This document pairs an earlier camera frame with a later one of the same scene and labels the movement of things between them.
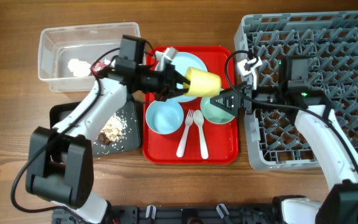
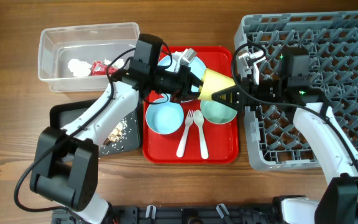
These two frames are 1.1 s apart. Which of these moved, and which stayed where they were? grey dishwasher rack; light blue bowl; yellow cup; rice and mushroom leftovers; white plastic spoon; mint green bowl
Moved: yellow cup
Stayed: grey dishwasher rack; rice and mushroom leftovers; white plastic spoon; light blue bowl; mint green bowl
